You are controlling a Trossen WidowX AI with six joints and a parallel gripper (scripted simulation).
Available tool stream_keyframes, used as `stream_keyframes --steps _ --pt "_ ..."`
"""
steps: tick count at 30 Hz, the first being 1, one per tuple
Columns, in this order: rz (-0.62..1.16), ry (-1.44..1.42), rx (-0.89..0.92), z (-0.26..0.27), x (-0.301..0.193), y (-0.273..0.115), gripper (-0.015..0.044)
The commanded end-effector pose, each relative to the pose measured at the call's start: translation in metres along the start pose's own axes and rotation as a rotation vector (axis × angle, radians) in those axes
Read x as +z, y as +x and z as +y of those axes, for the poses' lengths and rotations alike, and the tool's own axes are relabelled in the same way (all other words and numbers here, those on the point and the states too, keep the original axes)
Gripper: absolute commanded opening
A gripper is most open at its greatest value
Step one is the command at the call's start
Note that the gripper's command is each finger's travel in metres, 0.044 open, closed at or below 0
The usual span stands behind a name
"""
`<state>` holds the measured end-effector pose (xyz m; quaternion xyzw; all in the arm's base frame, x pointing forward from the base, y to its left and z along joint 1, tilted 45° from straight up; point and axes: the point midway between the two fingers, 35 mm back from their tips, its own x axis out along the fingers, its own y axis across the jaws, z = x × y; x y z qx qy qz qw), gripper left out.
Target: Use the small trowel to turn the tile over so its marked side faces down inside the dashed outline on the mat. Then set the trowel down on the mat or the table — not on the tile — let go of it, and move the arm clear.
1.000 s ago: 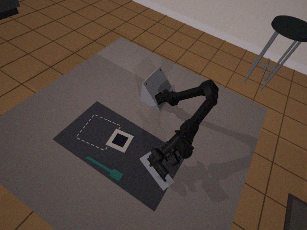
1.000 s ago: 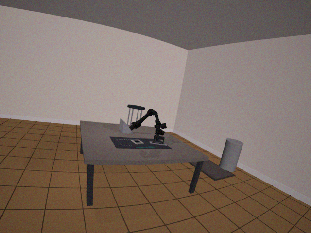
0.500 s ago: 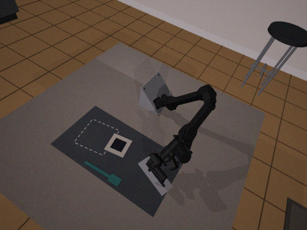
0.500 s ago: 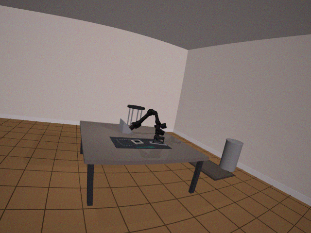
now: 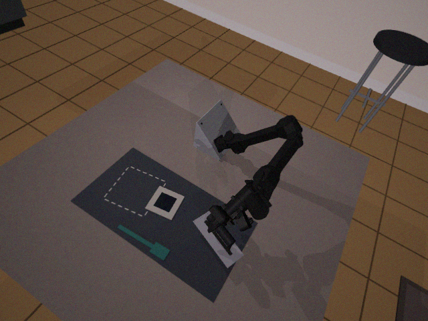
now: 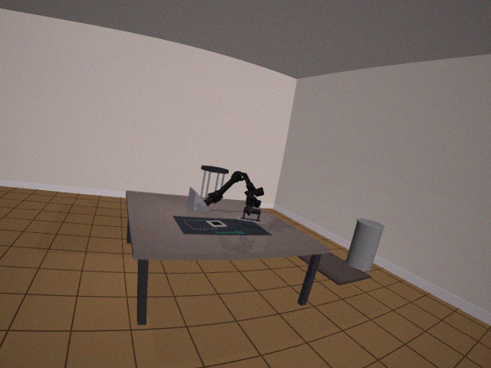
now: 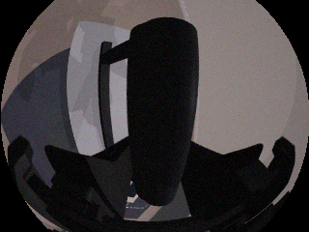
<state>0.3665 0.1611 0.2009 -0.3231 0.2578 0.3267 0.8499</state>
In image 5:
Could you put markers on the beige square tile with dark centre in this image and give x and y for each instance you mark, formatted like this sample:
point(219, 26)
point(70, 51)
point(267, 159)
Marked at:
point(165, 202)

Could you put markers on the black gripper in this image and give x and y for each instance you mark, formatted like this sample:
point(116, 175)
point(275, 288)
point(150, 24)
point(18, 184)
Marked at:
point(222, 216)

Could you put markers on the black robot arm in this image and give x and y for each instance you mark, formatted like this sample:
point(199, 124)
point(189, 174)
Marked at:
point(257, 192)

